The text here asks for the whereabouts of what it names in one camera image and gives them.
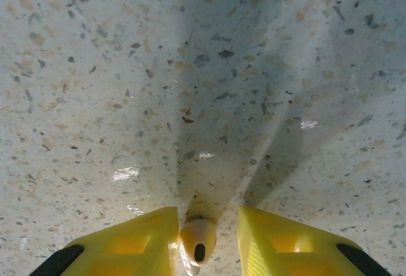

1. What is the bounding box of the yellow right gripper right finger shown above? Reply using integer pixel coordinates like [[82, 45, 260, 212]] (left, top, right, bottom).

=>
[[237, 206, 393, 276]]

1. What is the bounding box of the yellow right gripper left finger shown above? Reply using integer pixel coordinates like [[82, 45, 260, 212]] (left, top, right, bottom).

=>
[[30, 206, 180, 276]]

